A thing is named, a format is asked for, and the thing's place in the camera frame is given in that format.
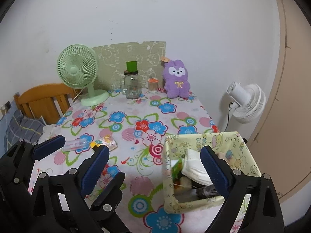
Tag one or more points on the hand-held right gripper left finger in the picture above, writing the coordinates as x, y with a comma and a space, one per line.
96, 170

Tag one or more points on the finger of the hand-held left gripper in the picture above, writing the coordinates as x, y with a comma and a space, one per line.
109, 194
48, 146

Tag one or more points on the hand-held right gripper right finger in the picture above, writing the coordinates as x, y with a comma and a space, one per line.
213, 172

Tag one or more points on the white face mask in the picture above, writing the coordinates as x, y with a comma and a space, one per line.
194, 167

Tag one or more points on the green packet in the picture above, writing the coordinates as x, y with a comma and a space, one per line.
177, 170

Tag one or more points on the yellow printed storage box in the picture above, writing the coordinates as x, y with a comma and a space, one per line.
175, 203

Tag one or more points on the white cloth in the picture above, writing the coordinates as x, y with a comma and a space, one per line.
49, 129

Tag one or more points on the small yellow piece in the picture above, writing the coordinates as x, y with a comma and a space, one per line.
93, 146

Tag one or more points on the clear plastic tube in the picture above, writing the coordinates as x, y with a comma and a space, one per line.
75, 144

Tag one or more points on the grey striped cushion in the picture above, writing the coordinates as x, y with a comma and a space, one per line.
24, 126

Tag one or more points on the floral tablecloth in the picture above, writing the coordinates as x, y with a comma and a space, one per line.
136, 150

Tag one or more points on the wooden chair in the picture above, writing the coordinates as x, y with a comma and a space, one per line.
41, 99

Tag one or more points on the white floor fan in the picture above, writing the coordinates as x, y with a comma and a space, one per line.
247, 104

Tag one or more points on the green desk fan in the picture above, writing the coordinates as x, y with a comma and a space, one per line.
75, 70

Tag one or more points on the glass jar with green lid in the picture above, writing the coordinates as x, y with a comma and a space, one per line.
132, 87

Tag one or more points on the purple plush bunny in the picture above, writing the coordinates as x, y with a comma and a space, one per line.
176, 77

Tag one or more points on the cotton swab jar orange lid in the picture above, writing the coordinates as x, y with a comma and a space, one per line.
153, 85

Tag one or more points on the beige door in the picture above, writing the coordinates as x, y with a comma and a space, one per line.
291, 102

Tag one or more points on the green printed wall sheet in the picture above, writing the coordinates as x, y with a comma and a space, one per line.
109, 58

